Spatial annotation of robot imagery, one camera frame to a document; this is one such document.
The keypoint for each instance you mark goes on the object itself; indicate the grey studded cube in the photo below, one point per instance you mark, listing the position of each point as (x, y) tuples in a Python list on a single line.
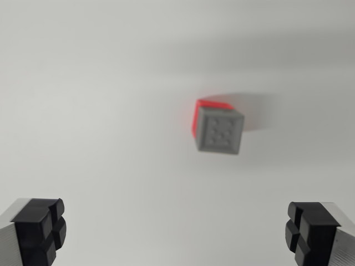
[(220, 129)]

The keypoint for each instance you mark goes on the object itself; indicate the red studded cube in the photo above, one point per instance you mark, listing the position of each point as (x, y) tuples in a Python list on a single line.
[(198, 110)]

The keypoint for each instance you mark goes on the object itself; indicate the gripper left finger with black rubber pad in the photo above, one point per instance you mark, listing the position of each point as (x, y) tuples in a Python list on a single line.
[(33, 232)]

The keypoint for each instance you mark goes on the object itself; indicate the gripper right finger with black rubber pad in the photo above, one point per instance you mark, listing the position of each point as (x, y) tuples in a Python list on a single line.
[(316, 235)]

